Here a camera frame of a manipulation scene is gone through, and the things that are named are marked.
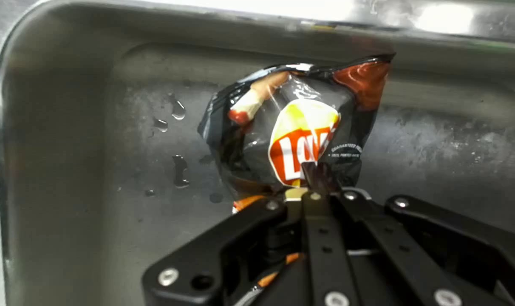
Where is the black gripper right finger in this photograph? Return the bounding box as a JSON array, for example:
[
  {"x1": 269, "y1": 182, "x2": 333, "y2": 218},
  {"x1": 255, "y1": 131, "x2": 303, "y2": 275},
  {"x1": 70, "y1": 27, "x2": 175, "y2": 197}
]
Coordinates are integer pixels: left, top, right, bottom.
[{"x1": 303, "y1": 190, "x2": 515, "y2": 306}]

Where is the black chip packet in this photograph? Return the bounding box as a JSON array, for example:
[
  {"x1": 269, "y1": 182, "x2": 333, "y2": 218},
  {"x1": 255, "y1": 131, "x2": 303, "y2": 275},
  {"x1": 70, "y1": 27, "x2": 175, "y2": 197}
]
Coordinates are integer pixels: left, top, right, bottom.
[{"x1": 199, "y1": 54, "x2": 393, "y2": 213}]

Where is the stainless steel double sink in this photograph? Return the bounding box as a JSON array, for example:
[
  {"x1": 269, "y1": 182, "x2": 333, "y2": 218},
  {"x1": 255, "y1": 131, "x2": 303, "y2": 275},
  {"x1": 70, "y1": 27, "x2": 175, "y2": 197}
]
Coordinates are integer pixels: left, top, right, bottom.
[{"x1": 0, "y1": 0, "x2": 515, "y2": 306}]

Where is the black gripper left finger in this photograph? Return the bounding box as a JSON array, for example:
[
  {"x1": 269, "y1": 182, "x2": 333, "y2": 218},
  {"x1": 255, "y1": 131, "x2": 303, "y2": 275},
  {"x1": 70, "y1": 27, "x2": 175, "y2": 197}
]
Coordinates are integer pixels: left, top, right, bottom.
[{"x1": 141, "y1": 194, "x2": 303, "y2": 306}]

